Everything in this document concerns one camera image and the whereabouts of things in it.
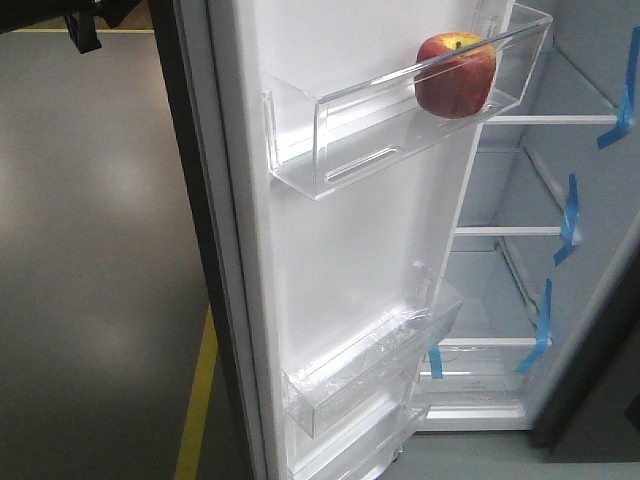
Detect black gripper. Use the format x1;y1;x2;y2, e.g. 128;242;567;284
1;0;150;54

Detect red apple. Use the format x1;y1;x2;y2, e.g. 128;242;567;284
414;32;497;119

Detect fridge door white inside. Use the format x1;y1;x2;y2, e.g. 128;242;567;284
149;0;516;480

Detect open fridge body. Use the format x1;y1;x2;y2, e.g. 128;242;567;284
418;1;639;445

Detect clear upper door bin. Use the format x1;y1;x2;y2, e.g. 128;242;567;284
263;4;552;200

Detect clear door bin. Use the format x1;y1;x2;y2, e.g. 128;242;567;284
283;262;463;438
263;4;552;200

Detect clear lower door bin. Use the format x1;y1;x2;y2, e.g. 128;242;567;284
283;262;463;438

